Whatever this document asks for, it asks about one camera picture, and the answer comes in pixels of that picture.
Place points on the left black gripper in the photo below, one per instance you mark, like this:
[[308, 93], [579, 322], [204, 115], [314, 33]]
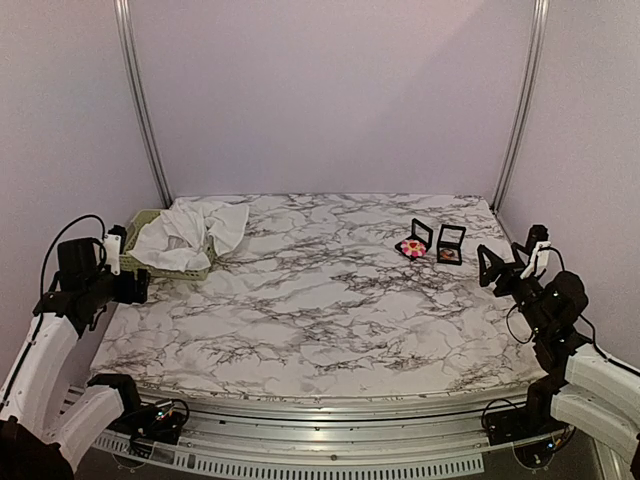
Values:
[[127, 294]]

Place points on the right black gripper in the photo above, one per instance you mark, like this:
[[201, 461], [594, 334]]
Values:
[[507, 279]]

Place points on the white button shirt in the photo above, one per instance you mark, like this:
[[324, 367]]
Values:
[[225, 223]]

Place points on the pink flower brooch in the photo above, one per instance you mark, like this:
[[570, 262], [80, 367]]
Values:
[[413, 248]]

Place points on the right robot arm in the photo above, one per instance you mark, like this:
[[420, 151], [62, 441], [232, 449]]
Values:
[[583, 386]]

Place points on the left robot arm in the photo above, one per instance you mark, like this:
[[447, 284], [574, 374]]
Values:
[[40, 437]]

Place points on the black box with brown brooch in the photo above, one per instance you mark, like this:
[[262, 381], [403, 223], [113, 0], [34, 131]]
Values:
[[449, 244]]

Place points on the black box of flower brooch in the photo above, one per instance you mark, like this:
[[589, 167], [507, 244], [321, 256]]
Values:
[[419, 231]]

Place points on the green plastic basket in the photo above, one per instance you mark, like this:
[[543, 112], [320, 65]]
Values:
[[168, 246]]

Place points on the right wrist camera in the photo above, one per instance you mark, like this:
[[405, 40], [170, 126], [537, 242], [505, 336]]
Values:
[[537, 247]]

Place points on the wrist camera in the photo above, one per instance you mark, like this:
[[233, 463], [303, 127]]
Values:
[[114, 242], [537, 247]]

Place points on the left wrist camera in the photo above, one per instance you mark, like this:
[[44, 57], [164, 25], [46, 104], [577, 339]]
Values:
[[114, 242]]

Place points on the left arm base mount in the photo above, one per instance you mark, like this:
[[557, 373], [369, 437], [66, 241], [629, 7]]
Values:
[[162, 422]]

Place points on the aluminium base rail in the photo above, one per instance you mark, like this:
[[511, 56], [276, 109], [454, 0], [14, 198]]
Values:
[[392, 427]]

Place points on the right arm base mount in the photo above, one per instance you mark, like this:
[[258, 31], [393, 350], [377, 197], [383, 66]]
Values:
[[504, 422]]

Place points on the white slotted cable duct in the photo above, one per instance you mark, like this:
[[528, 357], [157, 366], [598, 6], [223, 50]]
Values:
[[193, 458]]

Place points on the left aluminium frame post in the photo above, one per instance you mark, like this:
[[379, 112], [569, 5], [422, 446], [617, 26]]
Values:
[[126, 35]]

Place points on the aluminium frame post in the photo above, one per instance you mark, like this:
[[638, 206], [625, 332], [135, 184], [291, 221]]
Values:
[[525, 98], [126, 35]]

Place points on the right aluminium frame post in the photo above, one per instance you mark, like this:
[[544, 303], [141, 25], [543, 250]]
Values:
[[525, 98]]

